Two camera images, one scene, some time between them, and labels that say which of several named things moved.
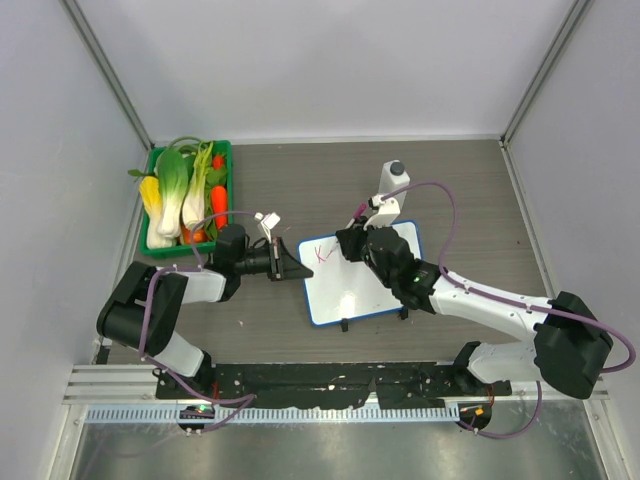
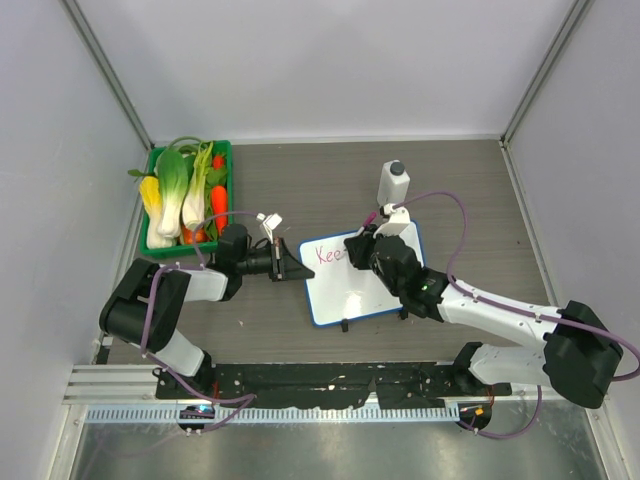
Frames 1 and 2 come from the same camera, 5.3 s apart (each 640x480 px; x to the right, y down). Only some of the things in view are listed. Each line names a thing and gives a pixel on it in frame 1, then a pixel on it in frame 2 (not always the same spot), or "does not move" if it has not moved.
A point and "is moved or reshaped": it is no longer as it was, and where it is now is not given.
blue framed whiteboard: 341,289 does not move
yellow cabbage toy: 149,189 does not move
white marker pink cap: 357,214 is moved or reshaped
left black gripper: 283,266 does not move
